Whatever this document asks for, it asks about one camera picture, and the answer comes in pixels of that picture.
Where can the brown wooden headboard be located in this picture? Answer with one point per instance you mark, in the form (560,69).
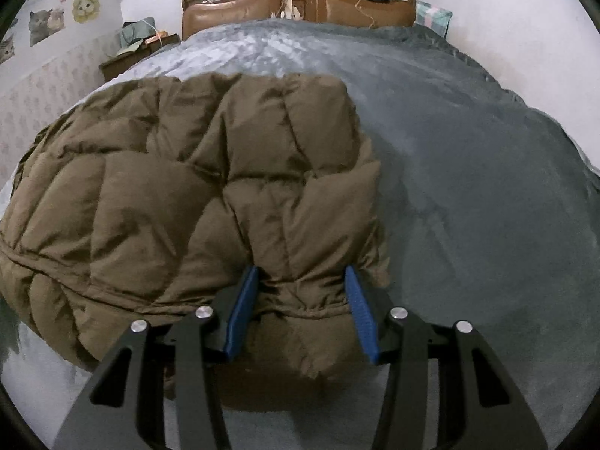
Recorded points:
(300,0)

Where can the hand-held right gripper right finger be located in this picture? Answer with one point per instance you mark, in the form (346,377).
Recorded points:
(363,311)

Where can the cat wall stickers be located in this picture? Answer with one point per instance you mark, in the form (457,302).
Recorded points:
(47,18)

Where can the brown puffer jacket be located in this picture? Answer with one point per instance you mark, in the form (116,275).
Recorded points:
(187,187)

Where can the grey bed blanket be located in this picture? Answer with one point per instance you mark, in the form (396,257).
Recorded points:
(468,173)

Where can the wooden nightstand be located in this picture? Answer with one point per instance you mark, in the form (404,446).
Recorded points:
(126,58)

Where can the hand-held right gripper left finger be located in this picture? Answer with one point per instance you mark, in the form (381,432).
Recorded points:
(241,311)

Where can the green cloth on nightstand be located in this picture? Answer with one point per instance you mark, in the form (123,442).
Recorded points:
(136,33)

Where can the checked pillow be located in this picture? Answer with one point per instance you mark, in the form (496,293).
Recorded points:
(433,16)

